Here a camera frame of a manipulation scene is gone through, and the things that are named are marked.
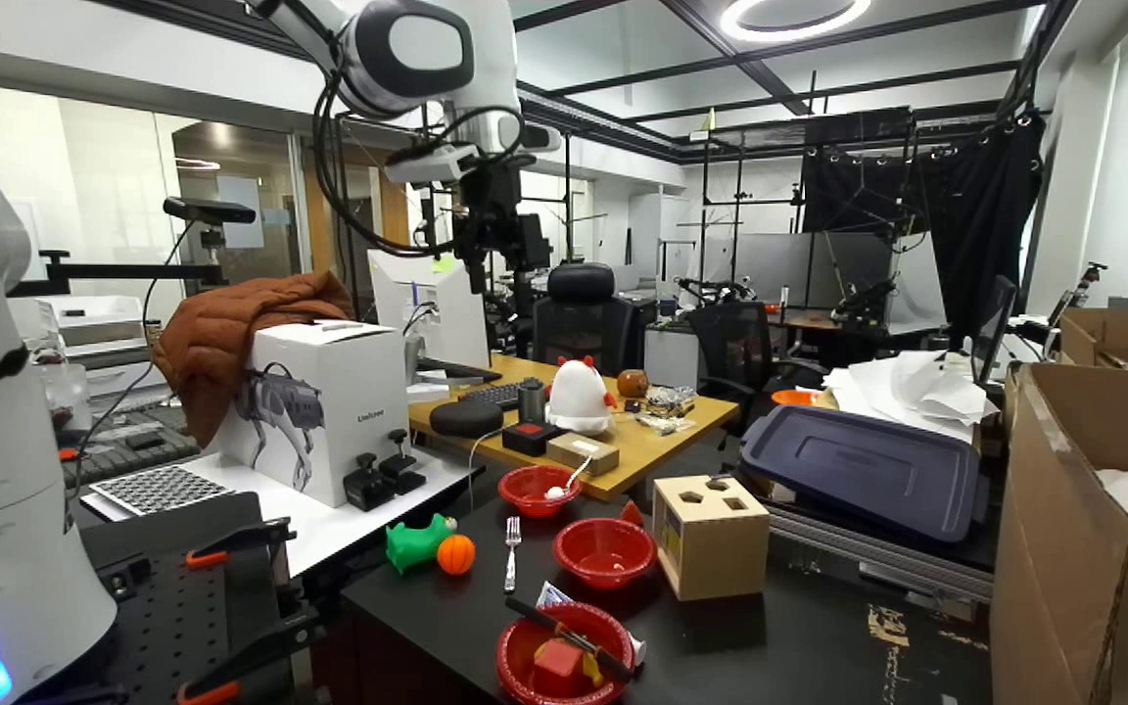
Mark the black stick tool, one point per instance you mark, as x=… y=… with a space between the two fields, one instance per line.
x=576 y=640

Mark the clear plastic container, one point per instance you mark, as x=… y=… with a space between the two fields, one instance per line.
x=664 y=409

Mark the black cylinder speaker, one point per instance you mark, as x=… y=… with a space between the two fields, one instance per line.
x=535 y=402

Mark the blue white card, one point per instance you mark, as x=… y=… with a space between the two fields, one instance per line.
x=548 y=596

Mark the white paper pile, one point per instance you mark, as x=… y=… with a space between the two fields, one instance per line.
x=909 y=390

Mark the silver laptop keyboard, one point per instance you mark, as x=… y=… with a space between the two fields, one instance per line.
x=154 y=490

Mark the red square block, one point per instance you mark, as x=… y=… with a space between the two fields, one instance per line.
x=556 y=661

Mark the large cardboard box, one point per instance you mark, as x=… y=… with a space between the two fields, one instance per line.
x=1074 y=588

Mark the orange black clamp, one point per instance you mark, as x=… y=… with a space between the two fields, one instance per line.
x=252 y=661
x=236 y=543

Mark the orange ball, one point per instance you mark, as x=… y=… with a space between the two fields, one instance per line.
x=456 y=554

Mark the white table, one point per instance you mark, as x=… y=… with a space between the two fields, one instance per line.
x=330 y=523

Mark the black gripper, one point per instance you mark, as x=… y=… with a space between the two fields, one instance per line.
x=504 y=217

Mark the white robot dog box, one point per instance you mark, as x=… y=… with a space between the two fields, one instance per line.
x=330 y=405

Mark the black camera stand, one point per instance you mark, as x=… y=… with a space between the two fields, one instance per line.
x=134 y=272

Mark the wooden shape sorter box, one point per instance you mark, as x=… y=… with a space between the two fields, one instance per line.
x=713 y=543

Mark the black box red label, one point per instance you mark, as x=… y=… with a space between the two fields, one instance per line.
x=529 y=438

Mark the flat brown cardboard box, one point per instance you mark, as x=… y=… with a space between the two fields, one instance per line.
x=587 y=455

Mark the brown football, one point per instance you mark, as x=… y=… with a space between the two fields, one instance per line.
x=630 y=387

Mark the red plastic bowl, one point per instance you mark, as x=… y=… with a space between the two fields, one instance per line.
x=606 y=554
x=526 y=505
x=512 y=670

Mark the orange-red wedge block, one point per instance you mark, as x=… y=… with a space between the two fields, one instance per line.
x=630 y=515

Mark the black mesh office chair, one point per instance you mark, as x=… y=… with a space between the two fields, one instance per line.
x=727 y=338

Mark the wooden desk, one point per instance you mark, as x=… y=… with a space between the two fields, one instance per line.
x=667 y=438

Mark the black backdrop curtain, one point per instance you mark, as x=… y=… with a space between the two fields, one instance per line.
x=929 y=197

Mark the black pegboard stand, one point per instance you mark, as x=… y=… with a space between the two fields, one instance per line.
x=185 y=614

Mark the brown jacket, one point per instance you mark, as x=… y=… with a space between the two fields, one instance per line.
x=236 y=336

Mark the white monitor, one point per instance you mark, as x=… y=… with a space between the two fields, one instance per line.
x=427 y=314

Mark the white plush toy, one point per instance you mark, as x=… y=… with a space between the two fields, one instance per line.
x=576 y=399

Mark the small open cardboard box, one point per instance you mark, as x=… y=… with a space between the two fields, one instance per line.
x=1116 y=338

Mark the black controller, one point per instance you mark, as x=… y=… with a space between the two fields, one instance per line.
x=380 y=480

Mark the green toy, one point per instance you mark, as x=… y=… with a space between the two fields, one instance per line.
x=414 y=543

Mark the orange dish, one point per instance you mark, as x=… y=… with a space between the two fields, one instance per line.
x=801 y=399

